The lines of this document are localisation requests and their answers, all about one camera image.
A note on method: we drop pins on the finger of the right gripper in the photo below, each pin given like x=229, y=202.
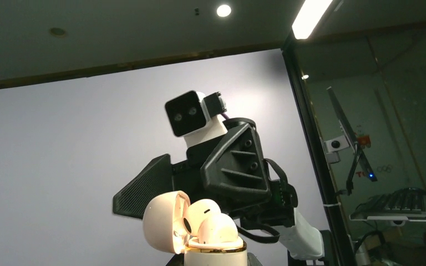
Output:
x=235, y=170
x=153, y=180

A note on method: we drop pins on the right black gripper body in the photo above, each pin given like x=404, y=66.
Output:
x=259, y=222

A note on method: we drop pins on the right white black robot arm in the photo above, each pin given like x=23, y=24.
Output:
x=301, y=238

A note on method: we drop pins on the black keyboard on stand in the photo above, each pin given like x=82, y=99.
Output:
x=401, y=205

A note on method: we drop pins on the round ceiling spot light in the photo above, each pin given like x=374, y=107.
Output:
x=223, y=10

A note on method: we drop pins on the long ceiling light strip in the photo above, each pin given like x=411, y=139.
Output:
x=308, y=17

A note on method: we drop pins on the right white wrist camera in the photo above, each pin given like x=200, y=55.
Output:
x=195, y=116

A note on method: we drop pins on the right black frame post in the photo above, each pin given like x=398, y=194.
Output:
x=342, y=246

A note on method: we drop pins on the white webcam on post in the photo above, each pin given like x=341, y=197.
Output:
x=333, y=146

